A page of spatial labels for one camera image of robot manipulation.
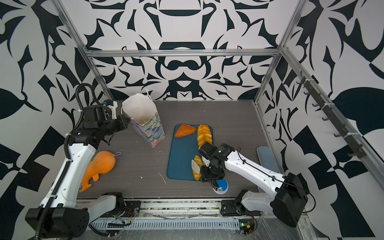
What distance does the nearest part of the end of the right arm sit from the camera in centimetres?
55

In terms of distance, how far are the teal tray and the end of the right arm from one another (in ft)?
0.60

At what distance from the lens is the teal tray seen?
85cm
